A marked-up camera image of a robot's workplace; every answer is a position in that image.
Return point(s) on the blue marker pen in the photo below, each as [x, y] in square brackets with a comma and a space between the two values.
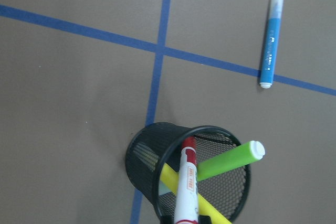
[271, 43]

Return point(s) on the red white whiteboard marker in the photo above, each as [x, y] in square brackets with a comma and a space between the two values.
[186, 207]

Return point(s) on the black mesh pen cup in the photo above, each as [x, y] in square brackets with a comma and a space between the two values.
[160, 143]

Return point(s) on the yellow highlighter pen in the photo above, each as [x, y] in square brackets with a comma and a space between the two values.
[170, 178]

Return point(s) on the brown paper table mat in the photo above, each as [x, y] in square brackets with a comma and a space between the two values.
[80, 77]

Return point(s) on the green highlighter pen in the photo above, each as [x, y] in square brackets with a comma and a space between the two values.
[229, 160]

